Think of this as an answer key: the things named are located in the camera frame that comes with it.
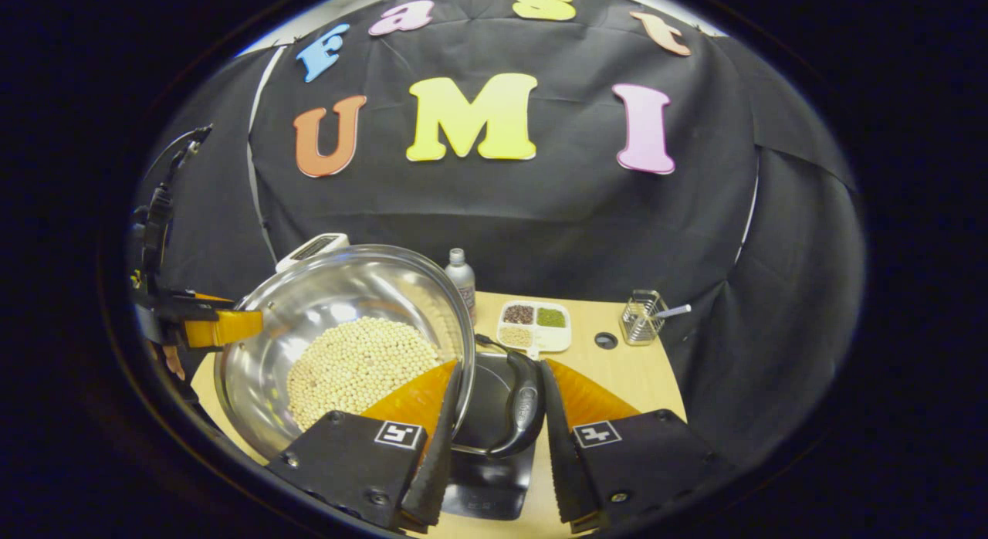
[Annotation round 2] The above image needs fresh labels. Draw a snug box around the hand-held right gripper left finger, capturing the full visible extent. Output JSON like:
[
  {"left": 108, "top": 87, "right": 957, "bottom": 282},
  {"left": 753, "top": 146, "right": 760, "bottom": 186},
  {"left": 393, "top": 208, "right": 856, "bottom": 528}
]
[{"left": 266, "top": 359, "right": 464, "bottom": 534}]

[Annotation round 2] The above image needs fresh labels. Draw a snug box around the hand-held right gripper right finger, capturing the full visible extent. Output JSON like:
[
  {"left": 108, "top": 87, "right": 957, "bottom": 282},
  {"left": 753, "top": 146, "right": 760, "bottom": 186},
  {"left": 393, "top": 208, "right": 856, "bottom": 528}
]
[{"left": 539, "top": 359, "right": 715, "bottom": 534}]

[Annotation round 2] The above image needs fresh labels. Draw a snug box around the black induction cooktop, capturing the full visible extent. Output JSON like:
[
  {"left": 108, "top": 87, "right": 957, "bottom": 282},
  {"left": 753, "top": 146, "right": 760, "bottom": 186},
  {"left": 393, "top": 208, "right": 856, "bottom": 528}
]
[{"left": 444, "top": 352, "right": 541, "bottom": 522}]

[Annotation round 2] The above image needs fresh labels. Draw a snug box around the stainless steel pot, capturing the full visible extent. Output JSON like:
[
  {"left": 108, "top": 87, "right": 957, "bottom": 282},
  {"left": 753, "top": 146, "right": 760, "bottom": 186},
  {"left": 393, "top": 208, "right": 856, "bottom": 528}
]
[{"left": 214, "top": 244, "right": 547, "bottom": 459}]

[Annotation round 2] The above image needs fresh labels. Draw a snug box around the white divided tray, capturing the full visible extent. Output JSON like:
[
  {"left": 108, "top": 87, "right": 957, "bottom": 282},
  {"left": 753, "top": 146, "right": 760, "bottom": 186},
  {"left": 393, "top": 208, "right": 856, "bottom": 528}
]
[{"left": 496, "top": 300, "right": 573, "bottom": 360}]

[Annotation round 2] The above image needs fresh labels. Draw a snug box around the pile of yellow soybeans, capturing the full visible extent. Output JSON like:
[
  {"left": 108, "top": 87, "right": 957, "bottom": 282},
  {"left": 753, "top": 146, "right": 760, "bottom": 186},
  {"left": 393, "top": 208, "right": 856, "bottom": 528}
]
[{"left": 287, "top": 317, "right": 445, "bottom": 432}]

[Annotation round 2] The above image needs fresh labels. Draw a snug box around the white toaster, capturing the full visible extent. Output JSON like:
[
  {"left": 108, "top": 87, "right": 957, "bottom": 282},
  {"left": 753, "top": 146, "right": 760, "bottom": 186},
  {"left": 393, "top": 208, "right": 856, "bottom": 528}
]
[{"left": 276, "top": 232, "right": 350, "bottom": 274}]

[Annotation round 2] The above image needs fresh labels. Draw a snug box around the small bottle with label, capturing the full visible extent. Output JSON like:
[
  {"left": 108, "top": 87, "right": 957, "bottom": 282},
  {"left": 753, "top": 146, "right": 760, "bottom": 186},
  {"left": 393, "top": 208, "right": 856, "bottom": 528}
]
[{"left": 445, "top": 248, "right": 477, "bottom": 327}]

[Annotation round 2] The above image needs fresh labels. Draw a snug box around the black backdrop cloth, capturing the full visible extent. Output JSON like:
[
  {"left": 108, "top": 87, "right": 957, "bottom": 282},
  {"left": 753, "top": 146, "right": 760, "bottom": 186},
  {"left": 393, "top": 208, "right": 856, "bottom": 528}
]
[{"left": 131, "top": 0, "right": 865, "bottom": 470}]

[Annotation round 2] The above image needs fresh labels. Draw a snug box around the wire utensil holder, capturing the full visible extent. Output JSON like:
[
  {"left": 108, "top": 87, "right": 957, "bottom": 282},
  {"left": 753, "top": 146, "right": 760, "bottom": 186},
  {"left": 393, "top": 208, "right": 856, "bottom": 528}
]
[{"left": 621, "top": 290, "right": 669, "bottom": 347}]

